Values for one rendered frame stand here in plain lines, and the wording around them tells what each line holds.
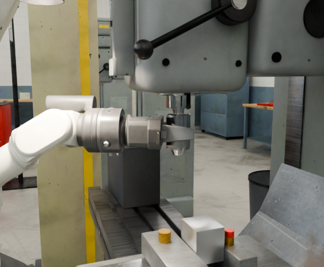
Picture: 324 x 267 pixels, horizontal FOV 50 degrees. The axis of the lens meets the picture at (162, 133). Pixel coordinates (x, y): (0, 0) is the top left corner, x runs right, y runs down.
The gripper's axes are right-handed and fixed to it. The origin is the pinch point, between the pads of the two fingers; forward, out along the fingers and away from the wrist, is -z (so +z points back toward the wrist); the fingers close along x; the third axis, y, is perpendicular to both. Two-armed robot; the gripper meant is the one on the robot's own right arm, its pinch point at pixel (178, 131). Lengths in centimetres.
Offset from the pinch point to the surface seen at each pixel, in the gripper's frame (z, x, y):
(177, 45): 0.4, -10.8, -15.4
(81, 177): 65, 159, 55
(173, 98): 0.9, -2.2, -6.6
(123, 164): 16.4, 32.9, 14.9
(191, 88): -2.2, -9.0, -8.7
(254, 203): -54, 176, 77
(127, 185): 15.2, 33.2, 21.5
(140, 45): 5.6, -16.7, -14.8
